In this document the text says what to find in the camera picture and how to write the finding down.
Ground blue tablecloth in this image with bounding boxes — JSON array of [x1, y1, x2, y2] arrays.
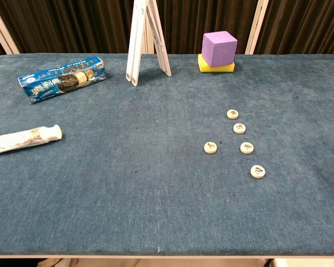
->
[[0, 53, 334, 256]]

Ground yellow sponge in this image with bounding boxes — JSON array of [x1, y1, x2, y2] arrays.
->
[[198, 53, 236, 74]]

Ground white folding stand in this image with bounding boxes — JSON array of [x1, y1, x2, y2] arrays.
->
[[125, 0, 173, 87]]

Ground purple foam cube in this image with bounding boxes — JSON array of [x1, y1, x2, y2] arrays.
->
[[202, 31, 238, 68]]

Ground blue cookie box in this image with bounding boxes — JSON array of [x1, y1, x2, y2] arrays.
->
[[17, 55, 107, 105]]

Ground white toothpaste tube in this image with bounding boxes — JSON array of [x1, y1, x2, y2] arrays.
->
[[0, 124, 63, 157]]

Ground white frame post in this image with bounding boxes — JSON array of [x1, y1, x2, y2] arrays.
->
[[244, 0, 269, 55], [143, 8, 156, 55], [0, 0, 20, 55]]

